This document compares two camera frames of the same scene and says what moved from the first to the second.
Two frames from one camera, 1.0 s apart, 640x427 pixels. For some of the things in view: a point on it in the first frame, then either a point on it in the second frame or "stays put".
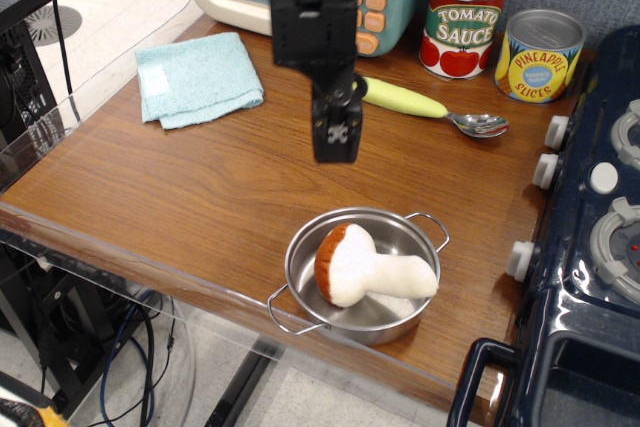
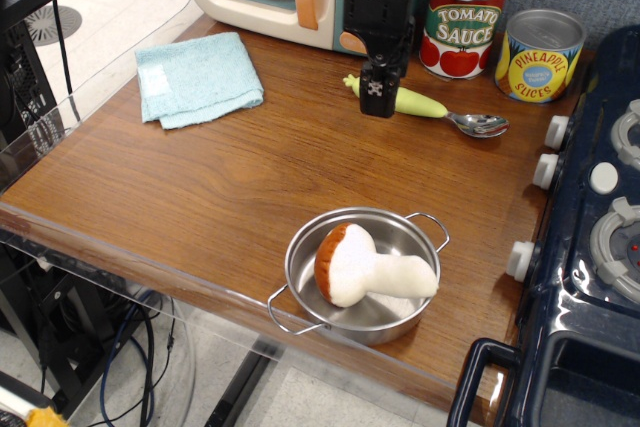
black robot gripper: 315,31 → 379,9
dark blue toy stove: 576,358 stays put
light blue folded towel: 196,80 stays put
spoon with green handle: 400,96 stays put
